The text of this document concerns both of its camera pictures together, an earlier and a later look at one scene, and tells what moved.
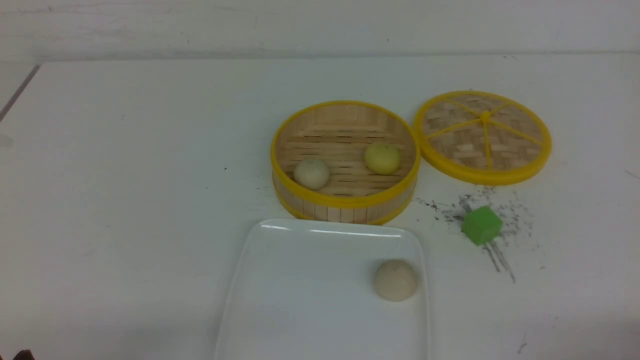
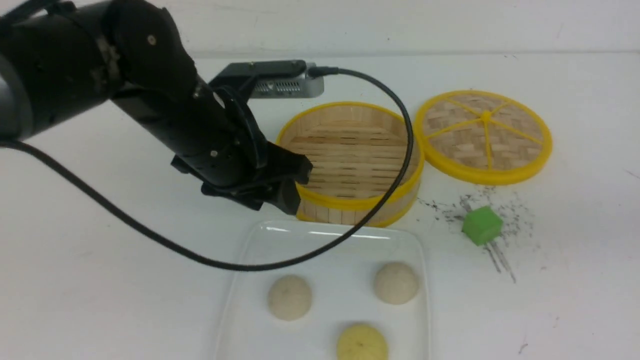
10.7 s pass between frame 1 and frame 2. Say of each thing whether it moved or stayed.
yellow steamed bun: moved
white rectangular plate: stayed
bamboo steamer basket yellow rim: stayed
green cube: stayed
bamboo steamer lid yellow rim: stayed
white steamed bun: moved
